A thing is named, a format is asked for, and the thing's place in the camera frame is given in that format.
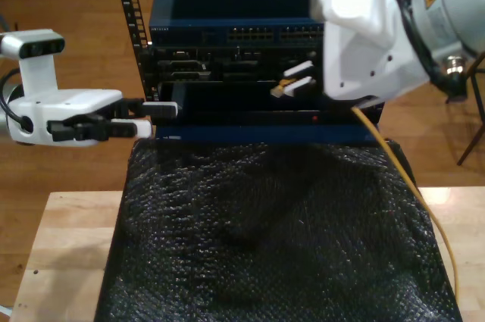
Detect yellow network cable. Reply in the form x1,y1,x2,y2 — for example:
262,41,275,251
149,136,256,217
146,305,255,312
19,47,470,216
270,79,461,302

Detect black rack drawer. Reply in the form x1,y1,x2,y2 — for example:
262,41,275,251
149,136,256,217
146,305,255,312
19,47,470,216
153,79,383,126

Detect black bubble wrap mat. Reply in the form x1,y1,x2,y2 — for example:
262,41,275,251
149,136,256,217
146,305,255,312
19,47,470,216
93,138,464,322

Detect black gripper plug cable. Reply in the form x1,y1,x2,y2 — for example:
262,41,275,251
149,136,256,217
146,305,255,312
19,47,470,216
384,0,470,104
0,67,33,133

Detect blue base box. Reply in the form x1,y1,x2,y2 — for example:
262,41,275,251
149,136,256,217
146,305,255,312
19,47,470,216
153,123,383,145

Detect black rack server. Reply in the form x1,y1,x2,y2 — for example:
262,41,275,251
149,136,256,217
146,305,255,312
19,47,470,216
150,45,325,83

